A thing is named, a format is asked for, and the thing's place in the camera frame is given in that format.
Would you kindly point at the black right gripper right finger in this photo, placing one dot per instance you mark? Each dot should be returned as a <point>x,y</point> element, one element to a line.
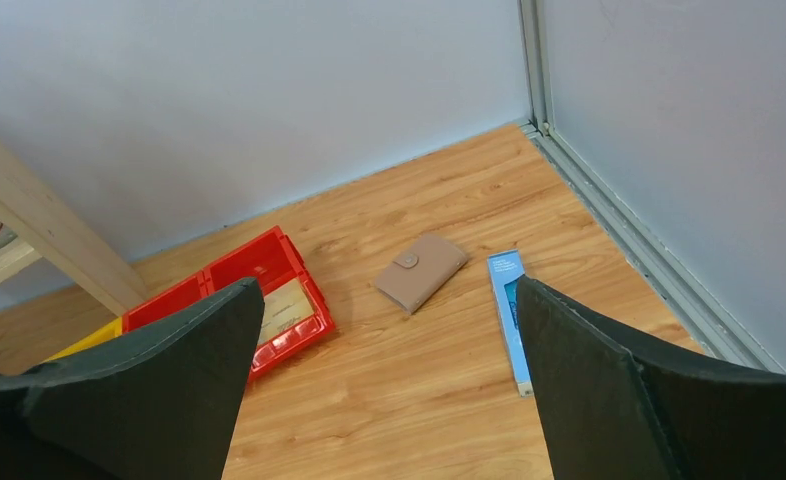
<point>617,403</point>

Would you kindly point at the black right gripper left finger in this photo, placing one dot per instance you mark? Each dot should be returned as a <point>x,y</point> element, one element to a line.
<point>160,402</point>

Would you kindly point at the wooden shelf unit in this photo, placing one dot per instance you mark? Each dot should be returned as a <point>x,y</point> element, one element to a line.
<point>44,222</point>

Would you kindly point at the tan cards in bin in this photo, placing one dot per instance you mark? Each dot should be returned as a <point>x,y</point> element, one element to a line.
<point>285,306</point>

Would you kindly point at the beige leather card holder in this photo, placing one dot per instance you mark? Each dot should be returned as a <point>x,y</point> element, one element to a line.
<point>419,271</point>

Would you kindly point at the blue flat box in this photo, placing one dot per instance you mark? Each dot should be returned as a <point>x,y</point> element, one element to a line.
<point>505,269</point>

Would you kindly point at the red bin right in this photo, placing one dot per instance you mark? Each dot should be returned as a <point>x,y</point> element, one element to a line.
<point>273,260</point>

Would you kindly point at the yellow bin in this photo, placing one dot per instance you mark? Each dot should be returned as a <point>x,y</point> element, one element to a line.
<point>104,334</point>

